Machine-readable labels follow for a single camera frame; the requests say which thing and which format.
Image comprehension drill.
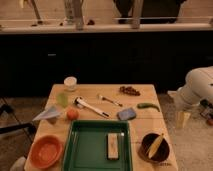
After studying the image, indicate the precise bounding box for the light green cup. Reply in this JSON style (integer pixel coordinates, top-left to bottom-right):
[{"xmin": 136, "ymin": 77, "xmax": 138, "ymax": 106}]
[{"xmin": 56, "ymin": 93, "xmax": 68, "ymax": 108}]

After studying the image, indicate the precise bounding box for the wooden table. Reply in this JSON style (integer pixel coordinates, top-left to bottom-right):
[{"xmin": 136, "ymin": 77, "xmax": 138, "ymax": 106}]
[{"xmin": 34, "ymin": 84, "xmax": 178, "ymax": 171}]

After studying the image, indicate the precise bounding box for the red orange apple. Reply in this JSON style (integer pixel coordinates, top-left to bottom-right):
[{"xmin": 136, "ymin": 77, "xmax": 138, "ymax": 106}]
[{"xmin": 66, "ymin": 108, "xmax": 79, "ymax": 121}]

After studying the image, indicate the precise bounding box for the white lidded jar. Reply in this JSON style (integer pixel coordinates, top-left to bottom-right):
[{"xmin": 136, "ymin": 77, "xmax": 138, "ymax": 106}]
[{"xmin": 64, "ymin": 76, "xmax": 77, "ymax": 91}]

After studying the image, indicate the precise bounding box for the white paper plane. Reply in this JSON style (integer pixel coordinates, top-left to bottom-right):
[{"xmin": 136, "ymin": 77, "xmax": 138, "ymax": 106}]
[{"xmin": 34, "ymin": 106, "xmax": 60, "ymax": 121}]

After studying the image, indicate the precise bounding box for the metal fork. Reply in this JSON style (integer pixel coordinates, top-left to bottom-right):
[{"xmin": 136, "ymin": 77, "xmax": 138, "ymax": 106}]
[{"xmin": 98, "ymin": 94, "xmax": 123, "ymax": 107}]

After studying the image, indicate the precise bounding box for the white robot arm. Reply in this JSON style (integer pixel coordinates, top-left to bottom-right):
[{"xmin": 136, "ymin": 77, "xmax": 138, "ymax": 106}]
[{"xmin": 169, "ymin": 66, "xmax": 213, "ymax": 110}]

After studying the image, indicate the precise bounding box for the green plastic tray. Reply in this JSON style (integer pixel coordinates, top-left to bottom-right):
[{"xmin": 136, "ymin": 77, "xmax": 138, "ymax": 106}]
[{"xmin": 61, "ymin": 120, "xmax": 133, "ymax": 171}]

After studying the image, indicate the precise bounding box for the yellow banana peel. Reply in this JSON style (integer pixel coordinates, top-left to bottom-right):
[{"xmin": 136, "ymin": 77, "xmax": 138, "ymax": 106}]
[{"xmin": 147, "ymin": 134, "xmax": 164, "ymax": 159}]

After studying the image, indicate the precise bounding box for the dark brown bowl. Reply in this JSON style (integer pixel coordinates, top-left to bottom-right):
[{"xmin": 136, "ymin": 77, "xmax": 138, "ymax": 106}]
[{"xmin": 138, "ymin": 133, "xmax": 170, "ymax": 163}]

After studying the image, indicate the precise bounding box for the orange plastic bowl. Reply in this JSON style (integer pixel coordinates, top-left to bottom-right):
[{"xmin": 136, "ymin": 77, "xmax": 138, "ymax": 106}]
[{"xmin": 29, "ymin": 135, "xmax": 63, "ymax": 169}]

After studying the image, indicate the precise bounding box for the blue sponge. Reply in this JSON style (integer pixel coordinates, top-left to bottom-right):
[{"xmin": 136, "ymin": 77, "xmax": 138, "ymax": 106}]
[{"xmin": 117, "ymin": 108, "xmax": 136, "ymax": 121}]

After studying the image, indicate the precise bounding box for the white handled tool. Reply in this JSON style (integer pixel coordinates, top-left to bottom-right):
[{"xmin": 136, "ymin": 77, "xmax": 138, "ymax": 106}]
[{"xmin": 74, "ymin": 97, "xmax": 109, "ymax": 118}]

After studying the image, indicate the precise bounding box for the wooden block in tray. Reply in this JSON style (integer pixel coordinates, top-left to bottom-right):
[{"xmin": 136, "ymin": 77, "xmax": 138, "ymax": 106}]
[{"xmin": 107, "ymin": 133, "xmax": 119, "ymax": 160}]

